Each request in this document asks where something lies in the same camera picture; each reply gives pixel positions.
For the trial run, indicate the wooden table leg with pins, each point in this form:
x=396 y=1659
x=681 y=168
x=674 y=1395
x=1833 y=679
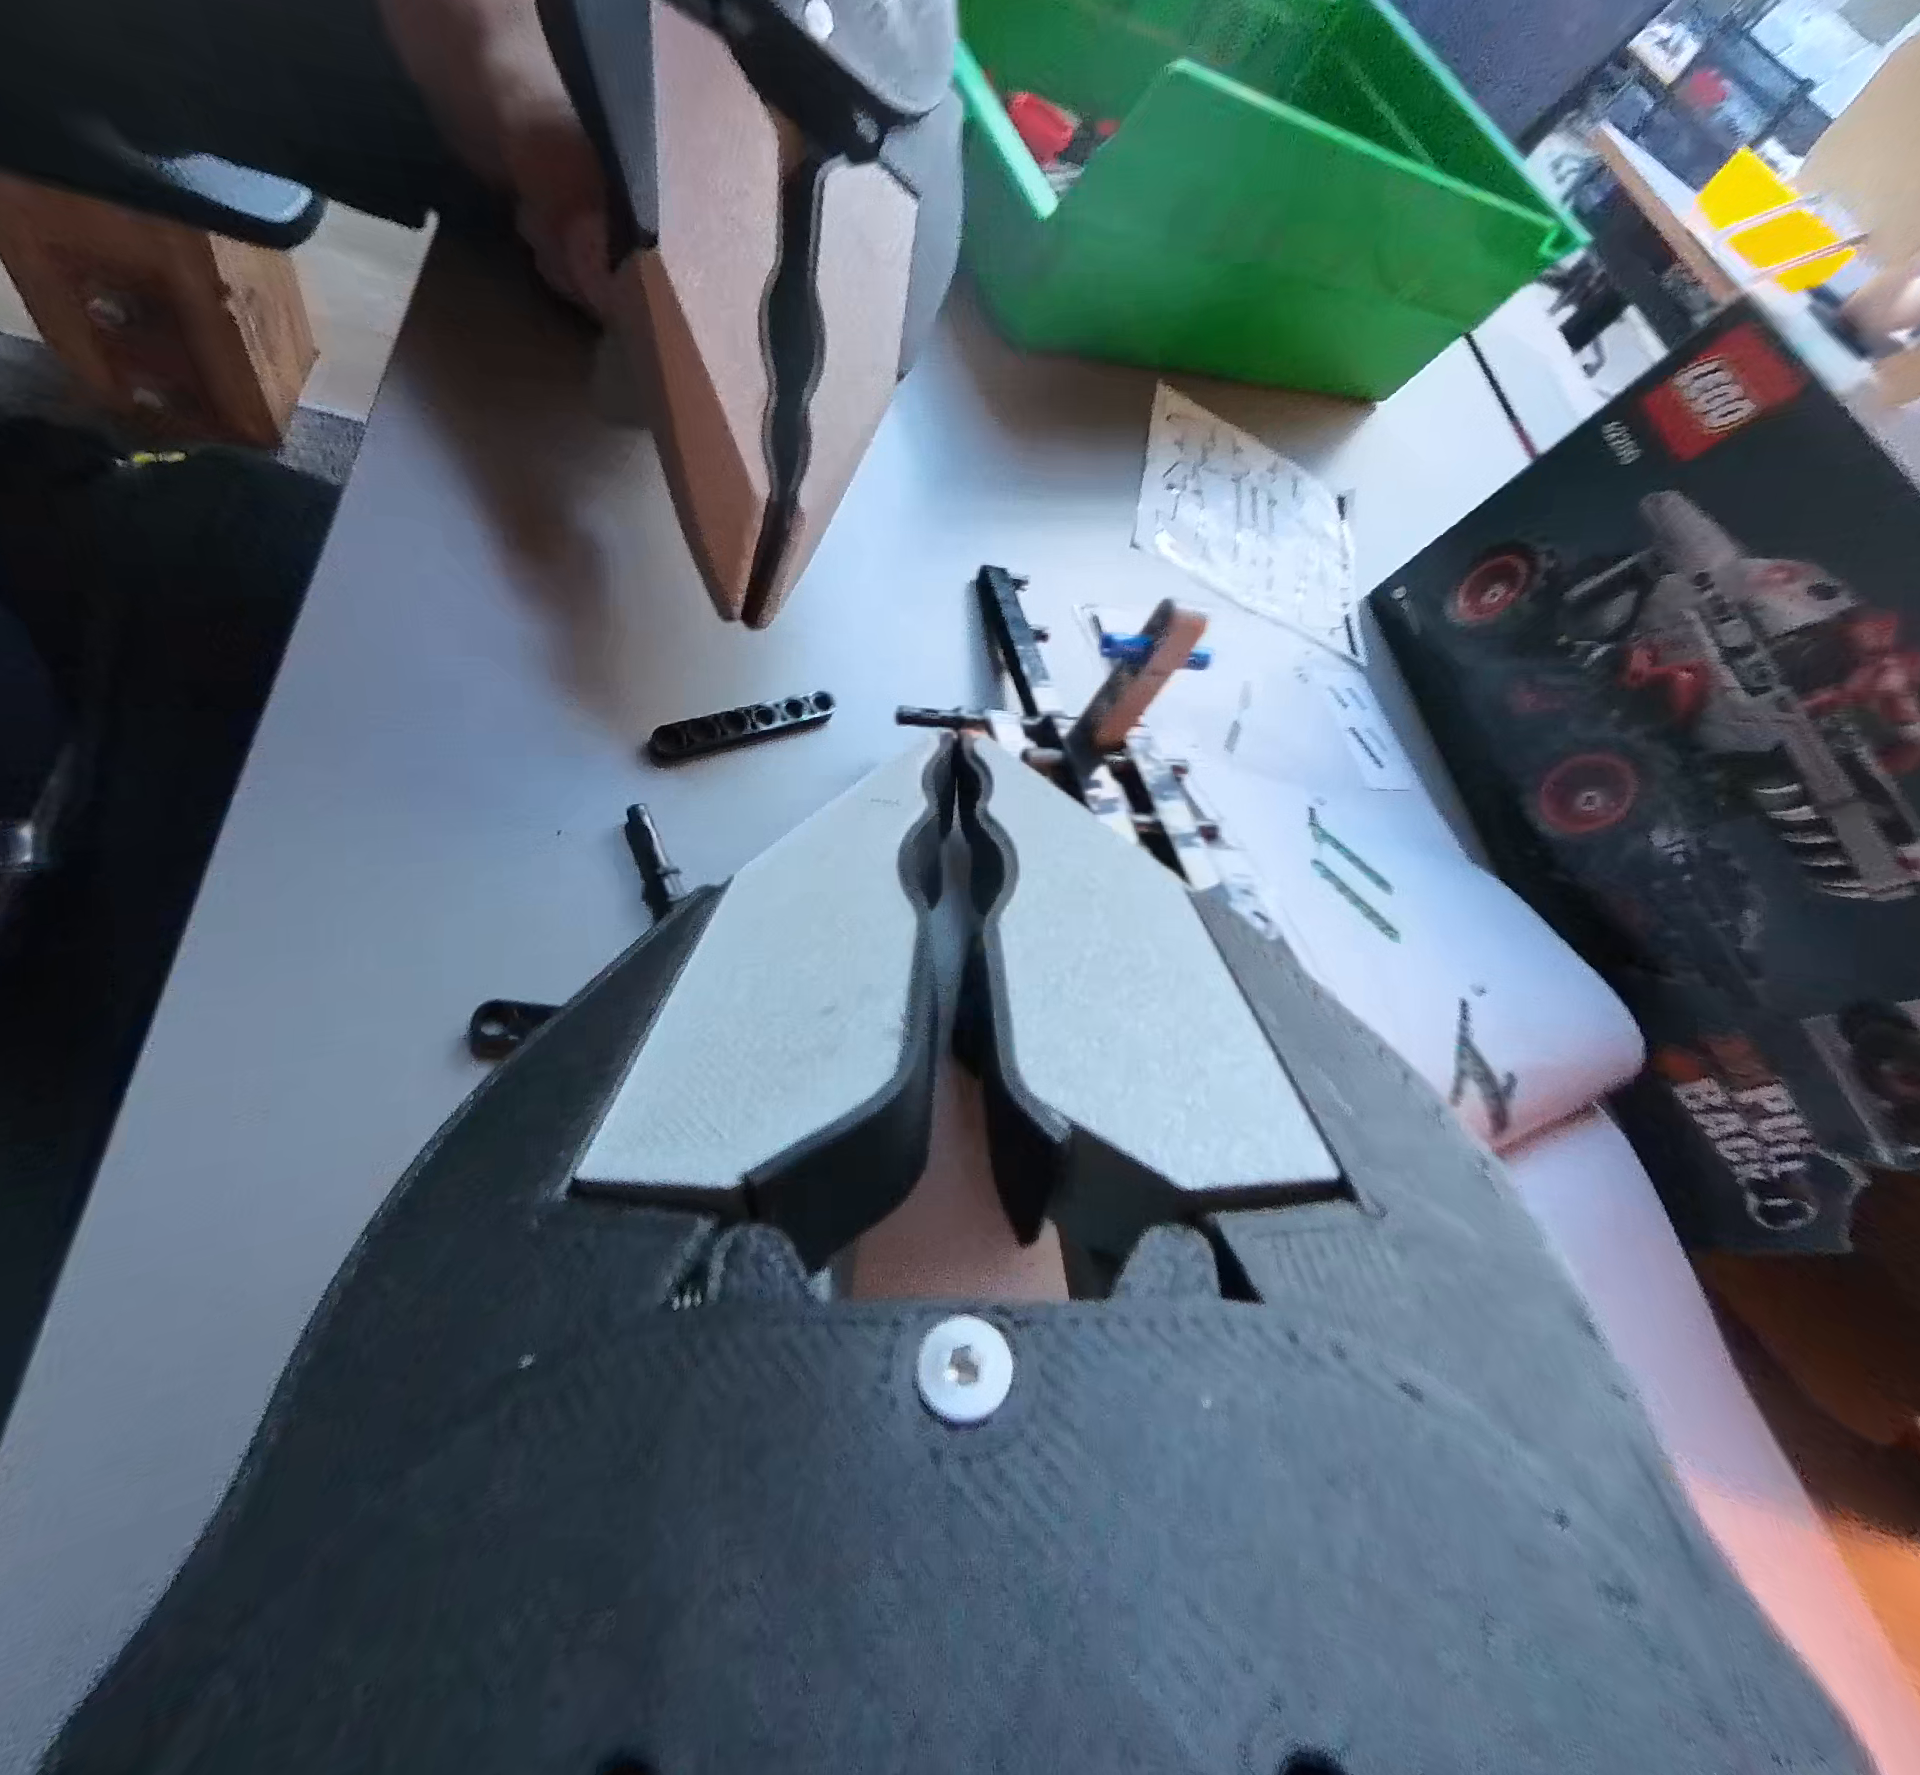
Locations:
x=165 y=319

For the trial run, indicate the white instruction booklet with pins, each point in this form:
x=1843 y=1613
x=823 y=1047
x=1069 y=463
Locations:
x=1424 y=965

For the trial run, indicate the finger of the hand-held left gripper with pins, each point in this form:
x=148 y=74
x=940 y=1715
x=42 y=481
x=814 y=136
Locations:
x=862 y=319
x=704 y=303

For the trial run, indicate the sticker sheet in clear bag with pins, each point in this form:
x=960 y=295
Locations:
x=1244 y=513

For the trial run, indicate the green plastic bin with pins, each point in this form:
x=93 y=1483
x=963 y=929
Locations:
x=1244 y=230

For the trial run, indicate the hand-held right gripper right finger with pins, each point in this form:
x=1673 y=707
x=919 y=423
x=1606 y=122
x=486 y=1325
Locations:
x=1149 y=1025

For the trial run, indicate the person's left hand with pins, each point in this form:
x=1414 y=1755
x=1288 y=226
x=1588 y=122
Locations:
x=480 y=50

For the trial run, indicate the partly built lego chassis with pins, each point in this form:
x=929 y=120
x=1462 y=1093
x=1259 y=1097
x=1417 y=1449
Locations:
x=1095 y=739

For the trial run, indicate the person's dark clothing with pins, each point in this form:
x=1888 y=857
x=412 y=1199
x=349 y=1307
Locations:
x=135 y=785

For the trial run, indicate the black office chair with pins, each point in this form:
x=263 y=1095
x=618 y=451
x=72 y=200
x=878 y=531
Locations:
x=241 y=192

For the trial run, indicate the black lego beam with holes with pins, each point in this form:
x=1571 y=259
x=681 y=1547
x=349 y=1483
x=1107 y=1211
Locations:
x=743 y=725

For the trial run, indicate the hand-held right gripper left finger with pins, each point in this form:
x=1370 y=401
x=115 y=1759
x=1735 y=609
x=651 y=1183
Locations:
x=758 y=1017

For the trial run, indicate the black lego connector pin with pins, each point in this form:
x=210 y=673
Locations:
x=654 y=859

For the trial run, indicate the red plastic parts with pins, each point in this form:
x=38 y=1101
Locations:
x=1051 y=124

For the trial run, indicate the black lego set box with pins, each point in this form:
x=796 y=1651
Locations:
x=1694 y=755

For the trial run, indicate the small black lego connector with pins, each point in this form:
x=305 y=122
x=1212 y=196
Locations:
x=506 y=1025

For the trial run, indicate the yellow plastic container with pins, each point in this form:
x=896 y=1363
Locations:
x=1792 y=247
x=1748 y=188

